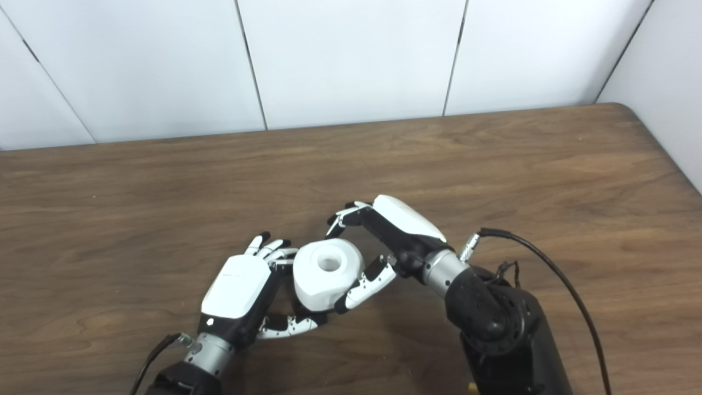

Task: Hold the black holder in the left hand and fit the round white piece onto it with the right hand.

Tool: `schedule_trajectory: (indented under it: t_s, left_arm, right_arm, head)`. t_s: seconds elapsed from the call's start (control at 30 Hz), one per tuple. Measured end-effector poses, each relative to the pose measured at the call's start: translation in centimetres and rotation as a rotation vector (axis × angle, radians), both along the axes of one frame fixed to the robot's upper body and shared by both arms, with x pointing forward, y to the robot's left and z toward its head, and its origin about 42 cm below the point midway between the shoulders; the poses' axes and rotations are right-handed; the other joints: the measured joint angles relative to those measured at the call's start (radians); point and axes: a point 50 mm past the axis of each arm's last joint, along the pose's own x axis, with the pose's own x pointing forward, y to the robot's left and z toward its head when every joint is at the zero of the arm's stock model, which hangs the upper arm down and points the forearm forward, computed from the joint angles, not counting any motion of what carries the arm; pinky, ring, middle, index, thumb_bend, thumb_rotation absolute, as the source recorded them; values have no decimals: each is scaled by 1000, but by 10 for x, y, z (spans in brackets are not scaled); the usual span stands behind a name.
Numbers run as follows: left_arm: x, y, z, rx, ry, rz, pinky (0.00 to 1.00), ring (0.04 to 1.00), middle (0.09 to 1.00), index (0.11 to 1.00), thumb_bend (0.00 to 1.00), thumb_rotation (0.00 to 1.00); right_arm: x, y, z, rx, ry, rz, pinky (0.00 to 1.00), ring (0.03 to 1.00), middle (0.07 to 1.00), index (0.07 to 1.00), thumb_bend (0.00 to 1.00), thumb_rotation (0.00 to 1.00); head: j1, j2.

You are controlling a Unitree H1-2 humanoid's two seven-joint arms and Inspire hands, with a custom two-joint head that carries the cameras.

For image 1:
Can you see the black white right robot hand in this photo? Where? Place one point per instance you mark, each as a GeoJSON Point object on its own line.
{"type": "Point", "coordinates": [406, 230]}

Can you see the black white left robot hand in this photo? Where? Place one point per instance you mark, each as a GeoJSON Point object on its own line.
{"type": "Point", "coordinates": [236, 285]}

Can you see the round white piece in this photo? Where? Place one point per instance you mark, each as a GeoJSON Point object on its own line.
{"type": "Point", "coordinates": [323, 280]}

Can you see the black flanged holder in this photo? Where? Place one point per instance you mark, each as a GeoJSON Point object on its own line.
{"type": "Point", "coordinates": [318, 317]}

